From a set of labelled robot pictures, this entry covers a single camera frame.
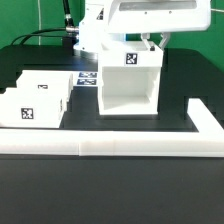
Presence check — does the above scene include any white drawer cabinet shell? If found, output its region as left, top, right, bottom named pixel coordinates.
left=98, top=41, right=163, bottom=116

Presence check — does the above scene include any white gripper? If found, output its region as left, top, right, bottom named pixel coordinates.
left=105, top=0, right=211, bottom=51

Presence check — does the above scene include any white drawer box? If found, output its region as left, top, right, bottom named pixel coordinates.
left=0, top=89, right=67, bottom=128
left=16, top=70, right=73, bottom=100

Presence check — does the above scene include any white fiducial marker sheet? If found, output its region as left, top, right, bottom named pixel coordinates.
left=71, top=71, right=98, bottom=87

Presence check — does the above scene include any black cable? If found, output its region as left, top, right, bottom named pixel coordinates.
left=9, top=0, right=80, bottom=47

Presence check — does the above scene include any white drawer box rear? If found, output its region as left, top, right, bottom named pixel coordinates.
left=16, top=70, right=73, bottom=100

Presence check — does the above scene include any white L-shaped border wall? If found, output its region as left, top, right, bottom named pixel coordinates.
left=0, top=98, right=224, bottom=157

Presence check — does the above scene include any white drawer box front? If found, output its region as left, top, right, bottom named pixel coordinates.
left=0, top=89, right=67, bottom=128

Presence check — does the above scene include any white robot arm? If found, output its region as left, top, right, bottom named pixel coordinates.
left=74, top=0, right=211, bottom=58

